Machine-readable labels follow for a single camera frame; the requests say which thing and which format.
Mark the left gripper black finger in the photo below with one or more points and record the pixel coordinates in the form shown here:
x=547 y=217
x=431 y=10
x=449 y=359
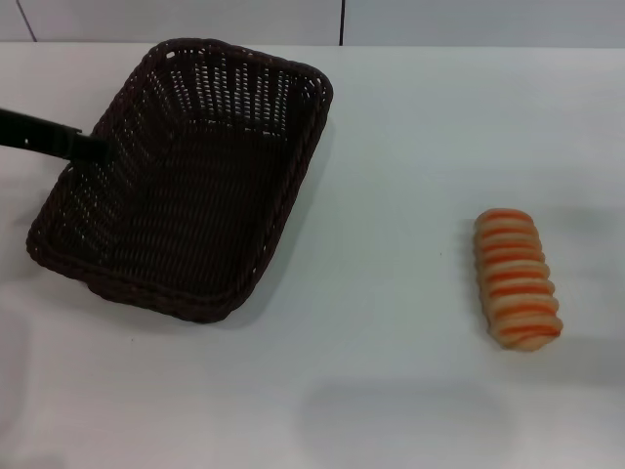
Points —
x=39 y=137

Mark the dark brown woven basket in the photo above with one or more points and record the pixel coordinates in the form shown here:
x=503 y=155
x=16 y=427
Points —
x=205 y=220

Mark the orange striped bread roll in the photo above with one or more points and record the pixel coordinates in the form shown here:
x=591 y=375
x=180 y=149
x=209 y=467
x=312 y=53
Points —
x=517 y=283

